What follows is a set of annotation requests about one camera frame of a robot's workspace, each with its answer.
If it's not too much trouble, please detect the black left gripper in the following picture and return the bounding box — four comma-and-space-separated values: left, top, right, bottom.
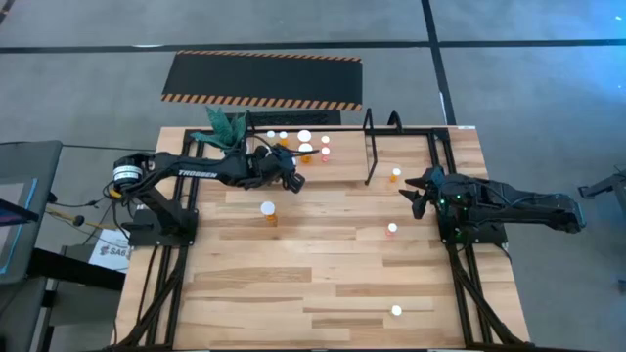
246, 145, 307, 195

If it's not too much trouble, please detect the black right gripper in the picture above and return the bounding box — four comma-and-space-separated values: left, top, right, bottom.
398, 164, 459, 221

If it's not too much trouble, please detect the black flat box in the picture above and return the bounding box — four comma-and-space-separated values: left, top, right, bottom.
251, 110, 342, 127

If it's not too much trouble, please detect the green snake plant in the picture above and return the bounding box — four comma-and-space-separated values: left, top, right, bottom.
190, 106, 249, 151

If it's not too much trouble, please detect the black hazard-striped floor mat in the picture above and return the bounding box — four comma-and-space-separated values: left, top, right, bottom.
159, 48, 365, 112

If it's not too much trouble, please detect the black floor stand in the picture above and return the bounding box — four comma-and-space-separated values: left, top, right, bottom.
578, 168, 626, 199

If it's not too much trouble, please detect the white printed paper sheet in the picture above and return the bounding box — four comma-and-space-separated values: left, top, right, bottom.
87, 227, 133, 274

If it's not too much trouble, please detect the black furniture panel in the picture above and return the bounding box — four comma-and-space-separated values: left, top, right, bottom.
26, 246, 127, 294

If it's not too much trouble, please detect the grey side table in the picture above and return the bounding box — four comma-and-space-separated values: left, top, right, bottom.
0, 140, 64, 285

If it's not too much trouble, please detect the dark screen blue edge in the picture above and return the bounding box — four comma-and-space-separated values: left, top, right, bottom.
0, 178, 39, 275

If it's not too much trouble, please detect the wooden shelf black metal frame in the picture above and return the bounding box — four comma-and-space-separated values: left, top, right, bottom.
244, 108, 379, 187

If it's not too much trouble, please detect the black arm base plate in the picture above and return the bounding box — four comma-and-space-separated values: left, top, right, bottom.
121, 208, 200, 247
437, 214, 509, 245

